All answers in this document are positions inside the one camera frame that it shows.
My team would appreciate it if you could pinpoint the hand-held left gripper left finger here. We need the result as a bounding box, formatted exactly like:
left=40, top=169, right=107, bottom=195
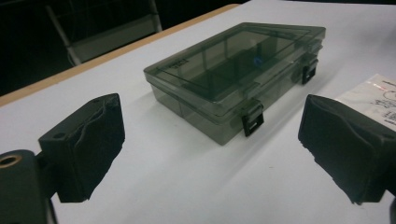
left=37, top=92, right=126, bottom=203

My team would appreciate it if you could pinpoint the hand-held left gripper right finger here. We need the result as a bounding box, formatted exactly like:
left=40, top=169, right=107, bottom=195
left=297, top=93, right=396, bottom=205

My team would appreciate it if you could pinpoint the white crinkled plastic packet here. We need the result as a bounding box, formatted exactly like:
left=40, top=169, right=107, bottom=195
left=337, top=73, right=396, bottom=132

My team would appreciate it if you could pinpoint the grey transparent plastic storage box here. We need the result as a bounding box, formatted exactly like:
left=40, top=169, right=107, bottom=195
left=143, top=21, right=327, bottom=147

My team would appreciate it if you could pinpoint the grey metal stand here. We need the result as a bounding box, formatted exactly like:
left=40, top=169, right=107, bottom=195
left=45, top=0, right=163, bottom=67

